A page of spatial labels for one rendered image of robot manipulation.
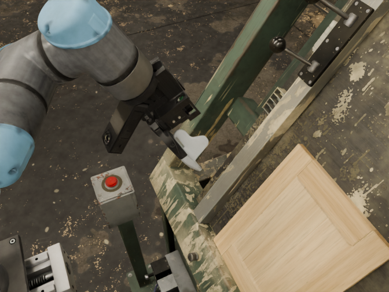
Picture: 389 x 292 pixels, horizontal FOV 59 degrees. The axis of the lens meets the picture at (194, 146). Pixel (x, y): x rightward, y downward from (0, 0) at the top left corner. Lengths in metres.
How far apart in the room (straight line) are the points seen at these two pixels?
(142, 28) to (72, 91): 1.06
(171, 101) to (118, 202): 0.66
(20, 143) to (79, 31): 0.14
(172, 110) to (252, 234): 0.52
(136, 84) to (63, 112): 2.39
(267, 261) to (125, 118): 0.57
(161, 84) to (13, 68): 0.20
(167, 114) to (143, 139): 1.97
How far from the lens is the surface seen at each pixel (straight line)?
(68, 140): 2.65
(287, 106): 0.89
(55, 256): 1.02
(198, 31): 3.60
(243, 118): 1.08
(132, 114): 0.56
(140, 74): 0.50
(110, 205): 1.17
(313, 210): 0.87
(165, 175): 1.23
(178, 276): 1.21
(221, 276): 1.04
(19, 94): 0.45
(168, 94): 0.56
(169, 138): 0.57
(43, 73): 0.49
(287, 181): 0.90
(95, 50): 0.45
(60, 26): 0.44
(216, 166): 1.36
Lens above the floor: 1.88
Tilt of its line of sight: 50 degrees down
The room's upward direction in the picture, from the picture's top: straight up
